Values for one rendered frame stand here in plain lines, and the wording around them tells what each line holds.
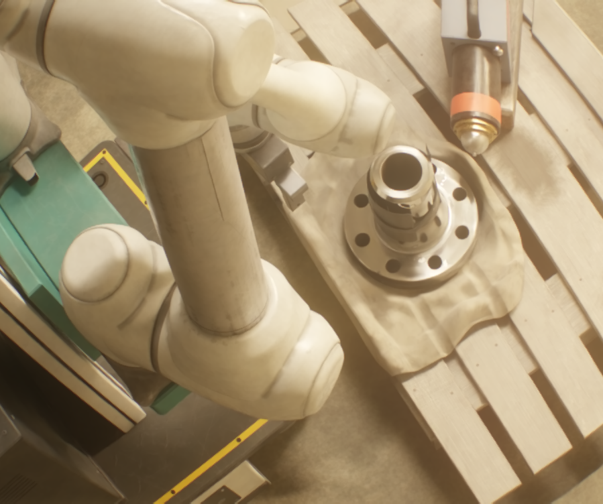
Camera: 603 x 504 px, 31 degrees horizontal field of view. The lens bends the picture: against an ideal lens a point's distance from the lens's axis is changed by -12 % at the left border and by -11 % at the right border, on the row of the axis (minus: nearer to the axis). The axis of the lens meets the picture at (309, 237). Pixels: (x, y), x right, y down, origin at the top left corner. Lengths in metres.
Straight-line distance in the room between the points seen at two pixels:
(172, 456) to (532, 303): 0.75
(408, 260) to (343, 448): 0.41
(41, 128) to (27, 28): 0.92
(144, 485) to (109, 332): 0.64
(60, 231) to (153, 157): 0.77
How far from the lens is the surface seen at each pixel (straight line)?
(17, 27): 1.05
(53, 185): 1.91
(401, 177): 2.24
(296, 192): 1.74
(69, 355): 1.80
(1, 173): 1.94
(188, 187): 1.15
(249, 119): 1.56
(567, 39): 2.55
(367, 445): 2.38
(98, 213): 1.85
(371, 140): 1.49
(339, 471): 2.38
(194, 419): 2.12
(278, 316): 1.41
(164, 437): 2.13
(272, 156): 1.71
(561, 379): 2.25
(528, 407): 2.23
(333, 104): 1.47
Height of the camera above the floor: 2.30
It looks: 65 degrees down
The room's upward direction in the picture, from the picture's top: 24 degrees counter-clockwise
